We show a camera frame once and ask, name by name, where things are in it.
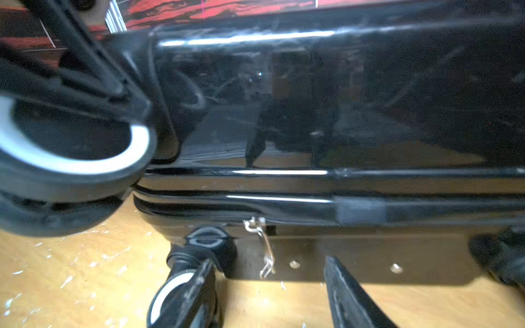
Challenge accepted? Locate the black white astronaut suitcase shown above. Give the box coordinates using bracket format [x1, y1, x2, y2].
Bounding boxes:
[0, 0, 525, 328]

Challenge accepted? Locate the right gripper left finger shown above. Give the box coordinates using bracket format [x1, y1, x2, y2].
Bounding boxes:
[153, 260, 217, 327]

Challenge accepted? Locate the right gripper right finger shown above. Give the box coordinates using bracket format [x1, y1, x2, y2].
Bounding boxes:
[323, 256, 396, 328]

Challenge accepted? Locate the silver zipper pull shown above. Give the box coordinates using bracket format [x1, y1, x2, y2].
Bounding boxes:
[244, 216, 276, 280]

